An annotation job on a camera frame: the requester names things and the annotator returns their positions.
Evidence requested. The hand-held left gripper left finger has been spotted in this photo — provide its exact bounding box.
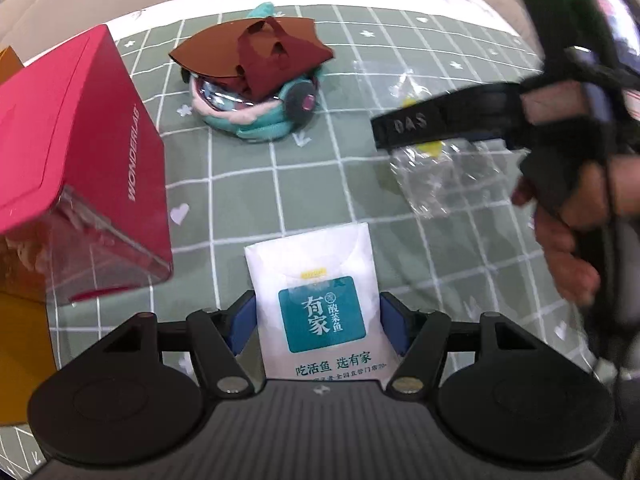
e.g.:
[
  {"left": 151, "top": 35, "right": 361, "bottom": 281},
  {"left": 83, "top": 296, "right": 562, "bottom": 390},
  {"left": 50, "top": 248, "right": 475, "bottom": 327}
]
[{"left": 97, "top": 290, "right": 261, "bottom": 395}]

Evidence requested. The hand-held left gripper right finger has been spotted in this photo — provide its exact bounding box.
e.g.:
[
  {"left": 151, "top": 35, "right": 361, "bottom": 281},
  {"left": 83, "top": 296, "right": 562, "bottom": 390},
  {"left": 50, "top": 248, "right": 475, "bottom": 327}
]
[{"left": 379, "top": 291, "right": 543, "bottom": 394}]

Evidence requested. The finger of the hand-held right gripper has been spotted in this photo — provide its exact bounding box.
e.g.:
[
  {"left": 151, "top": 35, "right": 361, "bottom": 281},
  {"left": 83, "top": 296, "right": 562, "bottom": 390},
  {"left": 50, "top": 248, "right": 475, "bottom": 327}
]
[
  {"left": 465, "top": 127, "right": 513, "bottom": 147},
  {"left": 371, "top": 82, "right": 522, "bottom": 152}
]

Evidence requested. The clear plastic bag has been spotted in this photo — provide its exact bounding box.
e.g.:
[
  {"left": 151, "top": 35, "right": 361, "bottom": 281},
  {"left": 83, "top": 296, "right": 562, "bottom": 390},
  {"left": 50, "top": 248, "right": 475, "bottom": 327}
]
[{"left": 352, "top": 57, "right": 524, "bottom": 219}]

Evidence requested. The white tissue packet teal label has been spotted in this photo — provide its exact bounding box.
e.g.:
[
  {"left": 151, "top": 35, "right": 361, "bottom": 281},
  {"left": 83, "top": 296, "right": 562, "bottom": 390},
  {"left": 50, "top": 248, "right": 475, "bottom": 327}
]
[{"left": 244, "top": 221, "right": 401, "bottom": 384}]

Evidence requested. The red box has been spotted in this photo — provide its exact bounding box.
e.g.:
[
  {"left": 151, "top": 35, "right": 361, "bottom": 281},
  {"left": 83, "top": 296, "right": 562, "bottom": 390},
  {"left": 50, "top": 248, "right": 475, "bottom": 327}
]
[{"left": 0, "top": 24, "right": 174, "bottom": 307}]

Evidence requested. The person's right hand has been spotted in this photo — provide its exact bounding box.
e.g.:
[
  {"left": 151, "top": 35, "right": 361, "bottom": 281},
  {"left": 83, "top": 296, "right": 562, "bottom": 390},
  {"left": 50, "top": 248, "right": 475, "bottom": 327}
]
[{"left": 512, "top": 155, "right": 640, "bottom": 306}]

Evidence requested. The green grid mat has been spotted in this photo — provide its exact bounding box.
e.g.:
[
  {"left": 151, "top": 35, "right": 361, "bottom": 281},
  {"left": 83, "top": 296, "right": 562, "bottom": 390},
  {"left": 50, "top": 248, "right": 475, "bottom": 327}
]
[{"left": 0, "top": 0, "right": 626, "bottom": 480}]

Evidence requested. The dark red felt piece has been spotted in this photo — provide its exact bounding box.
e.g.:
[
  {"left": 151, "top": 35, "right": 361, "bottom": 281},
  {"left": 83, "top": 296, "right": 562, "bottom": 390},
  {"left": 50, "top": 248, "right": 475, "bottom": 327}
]
[{"left": 236, "top": 16, "right": 334, "bottom": 102}]

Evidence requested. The teal plush toy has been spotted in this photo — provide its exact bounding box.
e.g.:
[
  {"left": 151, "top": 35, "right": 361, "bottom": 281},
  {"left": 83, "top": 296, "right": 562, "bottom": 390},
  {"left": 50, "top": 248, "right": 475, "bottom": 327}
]
[{"left": 187, "top": 1, "right": 321, "bottom": 144}]

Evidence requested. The orange and white cardboard box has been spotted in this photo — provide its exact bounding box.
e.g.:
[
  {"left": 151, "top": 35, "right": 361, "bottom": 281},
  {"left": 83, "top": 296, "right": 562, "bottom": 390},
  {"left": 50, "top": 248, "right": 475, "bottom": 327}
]
[{"left": 0, "top": 45, "right": 59, "bottom": 427}]

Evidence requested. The brown felt piece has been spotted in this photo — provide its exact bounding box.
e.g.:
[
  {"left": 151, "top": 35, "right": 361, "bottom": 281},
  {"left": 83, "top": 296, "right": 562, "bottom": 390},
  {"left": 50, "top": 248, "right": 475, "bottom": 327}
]
[{"left": 169, "top": 16, "right": 317, "bottom": 80}]

